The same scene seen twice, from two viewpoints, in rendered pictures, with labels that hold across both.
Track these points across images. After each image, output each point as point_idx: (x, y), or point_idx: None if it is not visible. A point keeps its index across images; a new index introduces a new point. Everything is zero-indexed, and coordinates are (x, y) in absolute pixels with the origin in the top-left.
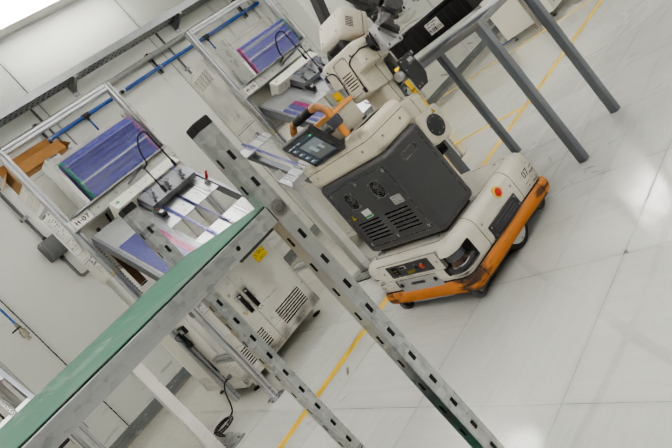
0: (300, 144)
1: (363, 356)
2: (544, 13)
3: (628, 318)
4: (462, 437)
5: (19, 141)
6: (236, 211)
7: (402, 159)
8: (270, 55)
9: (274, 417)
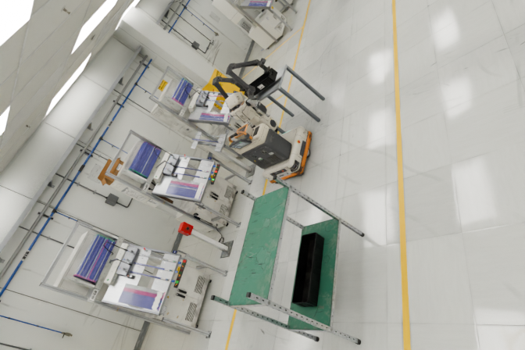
0: (236, 144)
1: None
2: (295, 74)
3: (345, 174)
4: (313, 216)
5: (111, 166)
6: (202, 166)
7: (270, 141)
8: (184, 96)
9: (243, 231)
